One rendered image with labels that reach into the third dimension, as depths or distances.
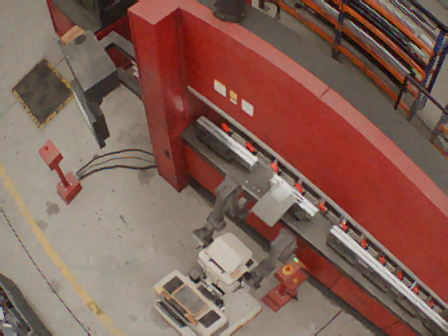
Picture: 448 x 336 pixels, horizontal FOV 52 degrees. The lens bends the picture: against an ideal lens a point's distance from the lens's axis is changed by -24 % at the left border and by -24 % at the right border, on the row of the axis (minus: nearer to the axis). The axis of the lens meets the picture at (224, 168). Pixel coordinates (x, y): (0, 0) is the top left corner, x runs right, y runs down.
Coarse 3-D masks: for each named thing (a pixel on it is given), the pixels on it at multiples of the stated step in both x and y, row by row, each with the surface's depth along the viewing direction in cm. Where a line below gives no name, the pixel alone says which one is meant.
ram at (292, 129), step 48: (192, 48) 327; (240, 96) 331; (288, 96) 290; (288, 144) 331; (336, 144) 287; (336, 192) 326; (384, 192) 279; (384, 240) 317; (432, 240) 267; (432, 288) 304
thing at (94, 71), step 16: (64, 48) 327; (80, 48) 326; (96, 48) 325; (80, 64) 320; (96, 64) 319; (112, 64) 318; (80, 80) 314; (96, 80) 313; (112, 80) 322; (96, 96) 324
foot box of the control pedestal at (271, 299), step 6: (276, 288) 444; (270, 294) 442; (276, 294) 441; (294, 294) 442; (264, 300) 450; (270, 300) 450; (276, 300) 439; (282, 300) 439; (288, 300) 446; (270, 306) 447; (276, 306) 447; (282, 306) 447; (276, 312) 445
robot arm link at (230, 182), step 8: (232, 176) 322; (224, 184) 320; (232, 184) 320; (240, 184) 320; (216, 192) 321; (224, 192) 319; (232, 192) 320; (216, 200) 327; (224, 200) 320; (216, 208) 333; (224, 208) 334; (208, 216) 350; (216, 216) 340; (224, 224) 348
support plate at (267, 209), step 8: (280, 184) 387; (272, 192) 385; (264, 200) 383; (272, 200) 383; (288, 200) 383; (256, 208) 380; (264, 208) 380; (272, 208) 380; (280, 208) 380; (288, 208) 380; (264, 216) 378; (272, 216) 378; (280, 216) 378; (272, 224) 376
